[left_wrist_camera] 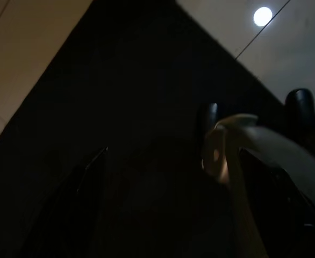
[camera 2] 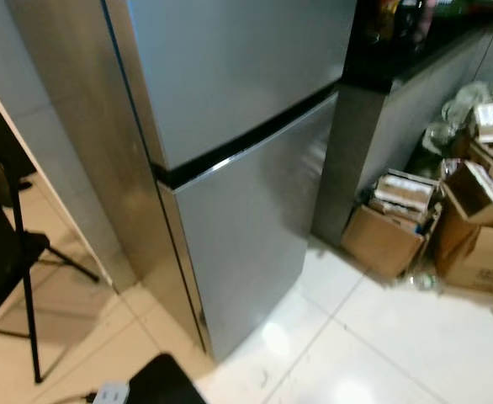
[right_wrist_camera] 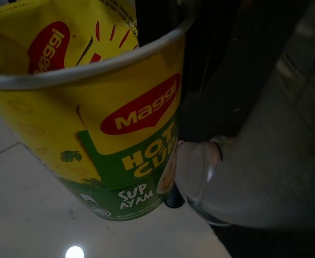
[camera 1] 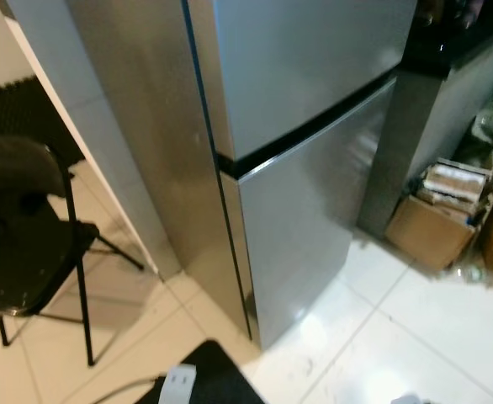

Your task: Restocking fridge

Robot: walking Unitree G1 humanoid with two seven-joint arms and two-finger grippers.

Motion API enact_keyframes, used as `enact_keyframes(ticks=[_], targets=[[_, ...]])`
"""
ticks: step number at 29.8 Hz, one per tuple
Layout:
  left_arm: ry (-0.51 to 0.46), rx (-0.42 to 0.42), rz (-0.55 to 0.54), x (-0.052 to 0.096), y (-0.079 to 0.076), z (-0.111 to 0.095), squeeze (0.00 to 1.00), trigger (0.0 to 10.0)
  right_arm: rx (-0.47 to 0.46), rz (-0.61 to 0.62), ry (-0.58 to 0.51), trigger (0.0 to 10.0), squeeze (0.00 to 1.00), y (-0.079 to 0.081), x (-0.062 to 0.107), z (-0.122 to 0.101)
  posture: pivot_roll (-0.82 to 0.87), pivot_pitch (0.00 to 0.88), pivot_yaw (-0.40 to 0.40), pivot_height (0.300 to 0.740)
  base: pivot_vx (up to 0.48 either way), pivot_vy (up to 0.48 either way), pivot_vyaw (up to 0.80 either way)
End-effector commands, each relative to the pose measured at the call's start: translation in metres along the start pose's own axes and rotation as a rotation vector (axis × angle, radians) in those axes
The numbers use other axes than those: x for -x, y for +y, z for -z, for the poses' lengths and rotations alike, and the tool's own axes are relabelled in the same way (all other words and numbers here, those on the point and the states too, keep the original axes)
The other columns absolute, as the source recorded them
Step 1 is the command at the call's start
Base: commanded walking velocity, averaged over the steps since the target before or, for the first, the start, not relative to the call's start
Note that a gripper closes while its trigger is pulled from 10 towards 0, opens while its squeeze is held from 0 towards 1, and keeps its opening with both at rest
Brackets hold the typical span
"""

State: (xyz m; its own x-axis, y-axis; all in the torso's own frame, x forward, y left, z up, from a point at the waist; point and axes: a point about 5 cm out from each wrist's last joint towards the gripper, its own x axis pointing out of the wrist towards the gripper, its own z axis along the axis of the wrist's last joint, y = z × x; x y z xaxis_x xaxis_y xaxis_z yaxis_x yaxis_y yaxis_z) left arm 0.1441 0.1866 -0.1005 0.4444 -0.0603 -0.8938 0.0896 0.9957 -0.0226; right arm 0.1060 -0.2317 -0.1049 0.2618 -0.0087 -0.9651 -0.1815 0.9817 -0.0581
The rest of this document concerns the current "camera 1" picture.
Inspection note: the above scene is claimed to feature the grey two-door fridge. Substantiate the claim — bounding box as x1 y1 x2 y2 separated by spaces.
3 0 420 350

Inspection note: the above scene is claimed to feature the grey counter black top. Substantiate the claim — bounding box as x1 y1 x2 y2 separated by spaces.
356 0 493 242

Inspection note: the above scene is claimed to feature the stacked papers bundle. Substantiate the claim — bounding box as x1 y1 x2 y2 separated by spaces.
419 162 491 226

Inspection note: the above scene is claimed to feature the black textured floor mat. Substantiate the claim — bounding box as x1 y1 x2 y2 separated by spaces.
0 76 85 169

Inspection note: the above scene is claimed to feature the small clear bottle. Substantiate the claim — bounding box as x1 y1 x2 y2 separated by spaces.
451 263 488 284

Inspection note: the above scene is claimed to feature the black folding chair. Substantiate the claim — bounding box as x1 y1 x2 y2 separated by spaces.
0 135 146 369

